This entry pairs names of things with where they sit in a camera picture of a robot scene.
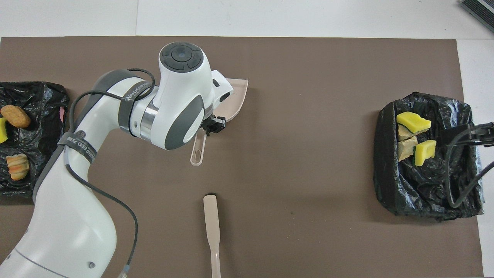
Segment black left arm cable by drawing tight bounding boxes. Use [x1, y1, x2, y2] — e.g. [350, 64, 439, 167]
[65, 68, 156, 278]

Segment beige plastic dustpan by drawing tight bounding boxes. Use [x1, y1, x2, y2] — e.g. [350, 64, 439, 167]
[190, 78, 249, 166]

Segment dark ribbed panel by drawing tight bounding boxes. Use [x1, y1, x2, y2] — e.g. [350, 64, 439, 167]
[460, 0, 494, 33]

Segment blocky yellow sponge piece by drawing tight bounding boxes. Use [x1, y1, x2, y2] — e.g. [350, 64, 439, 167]
[414, 140, 437, 167]

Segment black bag lined bin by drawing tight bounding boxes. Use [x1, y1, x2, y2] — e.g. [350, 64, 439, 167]
[372, 92, 486, 221]
[0, 81, 71, 198]

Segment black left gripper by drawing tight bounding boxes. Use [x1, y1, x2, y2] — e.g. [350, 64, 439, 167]
[201, 116, 227, 136]

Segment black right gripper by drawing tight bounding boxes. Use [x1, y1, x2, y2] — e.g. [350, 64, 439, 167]
[439, 122, 494, 147]

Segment brown bread roll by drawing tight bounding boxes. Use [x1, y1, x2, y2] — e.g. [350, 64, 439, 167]
[0, 105, 31, 129]

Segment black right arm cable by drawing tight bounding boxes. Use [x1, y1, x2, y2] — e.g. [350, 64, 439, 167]
[444, 127, 494, 209]

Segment brown table mat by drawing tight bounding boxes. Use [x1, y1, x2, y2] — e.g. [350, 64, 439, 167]
[0, 37, 483, 278]

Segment notched yellow sponge piece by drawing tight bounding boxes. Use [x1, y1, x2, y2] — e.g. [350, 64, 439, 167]
[396, 112, 432, 134]

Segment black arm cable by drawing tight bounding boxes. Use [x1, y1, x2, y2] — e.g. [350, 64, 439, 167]
[444, 127, 494, 209]
[65, 68, 156, 278]

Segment beige stone chunk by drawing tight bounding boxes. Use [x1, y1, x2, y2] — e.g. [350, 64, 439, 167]
[398, 137, 418, 162]

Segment striped croissant bread piece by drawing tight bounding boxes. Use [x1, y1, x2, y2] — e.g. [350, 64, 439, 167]
[6, 154, 30, 181]

